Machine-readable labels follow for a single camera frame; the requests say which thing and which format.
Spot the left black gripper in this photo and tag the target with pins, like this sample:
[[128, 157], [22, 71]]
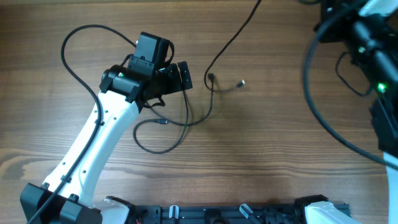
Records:
[[175, 84]]

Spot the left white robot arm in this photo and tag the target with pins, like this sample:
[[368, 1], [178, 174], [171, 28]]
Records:
[[141, 81]]

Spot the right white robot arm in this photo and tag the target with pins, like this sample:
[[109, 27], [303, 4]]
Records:
[[372, 43]]

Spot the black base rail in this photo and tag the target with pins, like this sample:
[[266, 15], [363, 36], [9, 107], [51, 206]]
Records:
[[174, 214]]

